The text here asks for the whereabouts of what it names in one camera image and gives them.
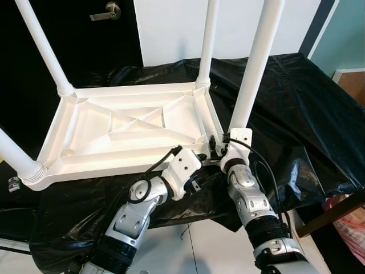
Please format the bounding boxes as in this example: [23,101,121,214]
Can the white plastic table top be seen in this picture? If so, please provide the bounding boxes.
[22,82,229,191]

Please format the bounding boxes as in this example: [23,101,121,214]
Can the black shiny table cloth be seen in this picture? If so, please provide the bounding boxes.
[29,54,365,273]

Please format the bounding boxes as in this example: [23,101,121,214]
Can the brown wooden table leg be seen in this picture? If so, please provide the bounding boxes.
[297,191,365,239]

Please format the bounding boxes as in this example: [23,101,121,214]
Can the brown cardboard box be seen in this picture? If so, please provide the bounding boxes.
[334,68,365,108]

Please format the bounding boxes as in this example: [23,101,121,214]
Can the pink plastic bag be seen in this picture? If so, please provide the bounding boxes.
[322,194,365,262]

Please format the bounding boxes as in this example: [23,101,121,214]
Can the black case with white label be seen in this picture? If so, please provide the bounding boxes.
[0,163,32,229]

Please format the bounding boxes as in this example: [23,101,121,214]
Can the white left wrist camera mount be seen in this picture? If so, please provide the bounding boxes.
[163,150,202,200]

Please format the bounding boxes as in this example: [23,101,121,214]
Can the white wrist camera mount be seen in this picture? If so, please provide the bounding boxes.
[220,128,253,172]
[163,150,202,200]

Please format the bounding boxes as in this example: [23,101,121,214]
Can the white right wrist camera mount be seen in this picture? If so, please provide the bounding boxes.
[220,128,253,172]

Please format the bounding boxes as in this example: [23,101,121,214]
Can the metal door handle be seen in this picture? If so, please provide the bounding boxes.
[90,2,122,22]

